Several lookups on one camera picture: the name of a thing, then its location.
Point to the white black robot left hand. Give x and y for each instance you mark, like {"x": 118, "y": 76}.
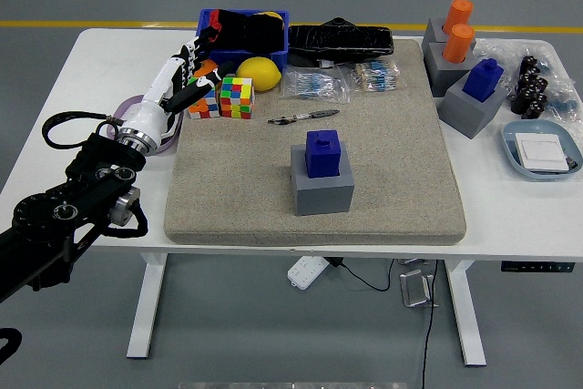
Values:
{"x": 150, "y": 111}

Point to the light blue plastic tray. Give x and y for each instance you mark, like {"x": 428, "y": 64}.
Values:
{"x": 510, "y": 152}

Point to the white table leg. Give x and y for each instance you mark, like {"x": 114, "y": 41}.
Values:
{"x": 143, "y": 311}
{"x": 469, "y": 320}

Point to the bag of brown resistors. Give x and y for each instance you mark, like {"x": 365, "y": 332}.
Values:
{"x": 373, "y": 75}

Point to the silver metal bracket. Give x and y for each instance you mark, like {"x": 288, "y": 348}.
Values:
{"x": 412, "y": 262}

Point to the purple plastic tray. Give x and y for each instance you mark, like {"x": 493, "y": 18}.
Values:
{"x": 169, "y": 145}

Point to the white wall switch panel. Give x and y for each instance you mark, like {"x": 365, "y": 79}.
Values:
{"x": 542, "y": 152}

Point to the grey-brown table mat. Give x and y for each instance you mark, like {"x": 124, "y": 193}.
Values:
{"x": 237, "y": 179}

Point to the yellow item in bin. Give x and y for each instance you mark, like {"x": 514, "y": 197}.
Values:
{"x": 272, "y": 14}

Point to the yellow lemon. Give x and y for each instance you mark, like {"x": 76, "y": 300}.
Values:
{"x": 258, "y": 74}

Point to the blue square seal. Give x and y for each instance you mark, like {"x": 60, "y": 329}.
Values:
{"x": 323, "y": 156}
{"x": 483, "y": 81}

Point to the black cloth with red trim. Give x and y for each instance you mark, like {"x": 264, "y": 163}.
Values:
{"x": 255, "y": 33}

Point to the white-edged colourful puzzle cube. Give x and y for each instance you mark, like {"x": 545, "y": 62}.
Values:
{"x": 207, "y": 109}

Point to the bag of blue components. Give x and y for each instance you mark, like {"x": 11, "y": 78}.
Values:
{"x": 565, "y": 104}

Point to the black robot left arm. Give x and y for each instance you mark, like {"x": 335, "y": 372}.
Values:
{"x": 91, "y": 166}

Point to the stickerless colourful puzzle cube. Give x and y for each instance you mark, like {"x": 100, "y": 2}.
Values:
{"x": 237, "y": 99}

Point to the orange fruit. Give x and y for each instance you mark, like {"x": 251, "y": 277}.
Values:
{"x": 207, "y": 68}

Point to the black plastic-wrapped keyboard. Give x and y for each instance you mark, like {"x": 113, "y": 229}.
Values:
{"x": 341, "y": 43}

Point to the orange cylinder seal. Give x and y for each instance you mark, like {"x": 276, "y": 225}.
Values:
{"x": 459, "y": 45}
{"x": 459, "y": 13}

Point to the blue plastic bin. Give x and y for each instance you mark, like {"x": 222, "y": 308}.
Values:
{"x": 273, "y": 58}

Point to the silver metal foot pedal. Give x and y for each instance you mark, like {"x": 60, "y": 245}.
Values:
{"x": 415, "y": 289}

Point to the bag of blue resistors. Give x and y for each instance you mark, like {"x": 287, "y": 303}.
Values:
{"x": 314, "y": 84}

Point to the grey square seal holder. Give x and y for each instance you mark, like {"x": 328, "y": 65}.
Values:
{"x": 323, "y": 197}
{"x": 469, "y": 118}

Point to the white power strip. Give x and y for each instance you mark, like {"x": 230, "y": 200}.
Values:
{"x": 307, "y": 273}

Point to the bag of black capacitors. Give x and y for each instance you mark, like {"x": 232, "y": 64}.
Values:
{"x": 530, "y": 93}

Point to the black desk control panel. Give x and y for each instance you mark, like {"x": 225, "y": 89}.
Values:
{"x": 537, "y": 267}

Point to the grey round-hole seal holder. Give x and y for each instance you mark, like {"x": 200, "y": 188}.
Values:
{"x": 432, "y": 38}
{"x": 444, "y": 77}

